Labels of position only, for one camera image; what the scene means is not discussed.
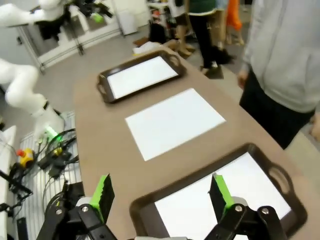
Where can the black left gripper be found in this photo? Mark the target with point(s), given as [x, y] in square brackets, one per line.
[87, 5]

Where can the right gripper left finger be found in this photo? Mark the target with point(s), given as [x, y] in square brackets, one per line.
[80, 222]

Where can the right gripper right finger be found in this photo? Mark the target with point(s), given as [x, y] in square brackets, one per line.
[250, 225]

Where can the person's right forearm grey sleeve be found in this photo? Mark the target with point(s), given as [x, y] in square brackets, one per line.
[248, 52]

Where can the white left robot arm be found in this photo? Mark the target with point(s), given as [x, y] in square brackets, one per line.
[22, 85]

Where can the person's left hand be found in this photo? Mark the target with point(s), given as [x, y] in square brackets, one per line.
[316, 130]

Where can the person's right hand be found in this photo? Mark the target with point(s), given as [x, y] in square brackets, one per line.
[243, 77]

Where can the white cabinet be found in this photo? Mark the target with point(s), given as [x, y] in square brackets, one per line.
[127, 23]

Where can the flat cardboard with paper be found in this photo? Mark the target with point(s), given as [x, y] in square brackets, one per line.
[147, 47]

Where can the black bag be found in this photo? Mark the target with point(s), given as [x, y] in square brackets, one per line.
[157, 33]

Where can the brown plastic serving tray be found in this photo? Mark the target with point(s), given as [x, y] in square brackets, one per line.
[142, 212]
[105, 97]

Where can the black power adapter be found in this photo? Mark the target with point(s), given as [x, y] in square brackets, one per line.
[55, 162]

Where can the person with bare legs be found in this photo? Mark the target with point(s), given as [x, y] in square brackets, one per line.
[181, 32]

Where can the yellow emergency stop button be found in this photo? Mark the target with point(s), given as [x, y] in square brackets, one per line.
[26, 158]

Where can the person in dark green jacket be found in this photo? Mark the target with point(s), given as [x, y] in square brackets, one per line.
[202, 32]

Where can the white A4 paper stack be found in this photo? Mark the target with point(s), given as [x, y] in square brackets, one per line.
[175, 122]

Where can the person in orange clothes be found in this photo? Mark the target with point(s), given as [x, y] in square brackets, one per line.
[233, 17]

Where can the person in grey hoodie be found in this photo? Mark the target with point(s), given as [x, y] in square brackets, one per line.
[282, 50]

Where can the aluminium frame stand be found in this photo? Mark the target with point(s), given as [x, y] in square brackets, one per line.
[80, 48]

